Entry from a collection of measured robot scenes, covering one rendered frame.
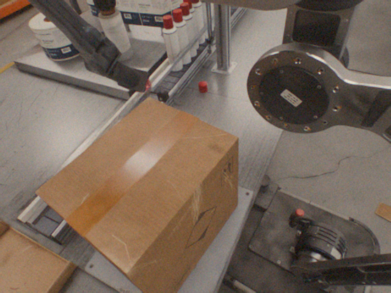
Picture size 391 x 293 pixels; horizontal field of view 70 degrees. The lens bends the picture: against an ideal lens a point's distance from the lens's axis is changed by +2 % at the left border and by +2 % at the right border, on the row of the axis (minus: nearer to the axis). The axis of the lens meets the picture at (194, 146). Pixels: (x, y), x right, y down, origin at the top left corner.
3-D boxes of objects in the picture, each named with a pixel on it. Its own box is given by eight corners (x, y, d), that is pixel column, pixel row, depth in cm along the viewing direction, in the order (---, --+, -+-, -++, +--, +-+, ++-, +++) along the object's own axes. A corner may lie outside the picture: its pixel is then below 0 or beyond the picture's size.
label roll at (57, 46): (68, 34, 140) (54, 4, 129) (98, 41, 133) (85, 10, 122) (37, 55, 130) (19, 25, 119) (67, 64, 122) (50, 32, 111)
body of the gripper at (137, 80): (126, 67, 92) (111, 60, 85) (151, 73, 88) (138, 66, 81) (120, 86, 92) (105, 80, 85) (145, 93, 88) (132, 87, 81)
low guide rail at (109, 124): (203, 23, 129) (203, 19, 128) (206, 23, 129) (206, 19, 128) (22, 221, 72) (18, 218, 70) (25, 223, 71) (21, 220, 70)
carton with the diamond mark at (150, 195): (170, 165, 84) (148, 96, 63) (238, 204, 73) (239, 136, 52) (93, 247, 70) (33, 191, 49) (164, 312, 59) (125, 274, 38)
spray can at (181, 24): (186, 57, 116) (178, 5, 100) (193, 61, 113) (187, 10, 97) (176, 61, 114) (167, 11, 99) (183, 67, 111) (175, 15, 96)
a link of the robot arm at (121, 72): (113, 80, 77) (120, 60, 76) (95, 72, 79) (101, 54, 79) (127, 86, 83) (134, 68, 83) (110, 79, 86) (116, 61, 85)
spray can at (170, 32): (170, 65, 113) (160, 14, 98) (183, 64, 113) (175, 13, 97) (170, 72, 110) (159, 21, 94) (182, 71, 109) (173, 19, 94)
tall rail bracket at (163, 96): (158, 116, 101) (148, 79, 89) (175, 121, 99) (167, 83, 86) (154, 122, 100) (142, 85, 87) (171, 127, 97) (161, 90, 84)
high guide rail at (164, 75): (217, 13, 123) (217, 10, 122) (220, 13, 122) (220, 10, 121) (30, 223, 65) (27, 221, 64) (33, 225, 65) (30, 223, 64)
